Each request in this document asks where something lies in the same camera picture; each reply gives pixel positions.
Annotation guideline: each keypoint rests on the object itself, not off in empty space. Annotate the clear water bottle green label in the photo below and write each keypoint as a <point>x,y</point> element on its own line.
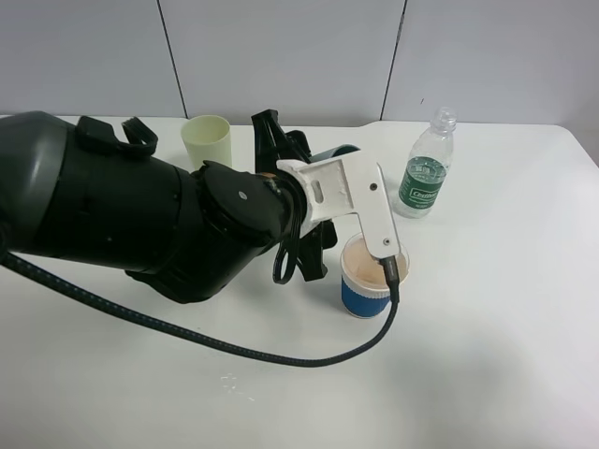
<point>428,164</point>

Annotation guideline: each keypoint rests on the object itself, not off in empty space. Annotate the teal green cup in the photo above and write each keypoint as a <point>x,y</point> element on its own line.
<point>339,150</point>

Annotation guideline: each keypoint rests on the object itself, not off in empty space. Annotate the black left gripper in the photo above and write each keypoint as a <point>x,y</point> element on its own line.
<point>272,144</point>

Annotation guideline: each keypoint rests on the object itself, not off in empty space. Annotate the pale yellow tall cup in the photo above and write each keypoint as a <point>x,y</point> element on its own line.
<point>207,138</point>

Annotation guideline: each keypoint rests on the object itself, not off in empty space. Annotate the blue sleeved coffee cup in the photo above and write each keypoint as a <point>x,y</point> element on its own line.
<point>364,290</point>

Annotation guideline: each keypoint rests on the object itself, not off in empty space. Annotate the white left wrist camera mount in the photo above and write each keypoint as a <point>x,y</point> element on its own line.
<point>349,184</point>

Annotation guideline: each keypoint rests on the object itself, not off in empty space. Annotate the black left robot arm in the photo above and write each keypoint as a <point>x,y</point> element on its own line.
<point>77,192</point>

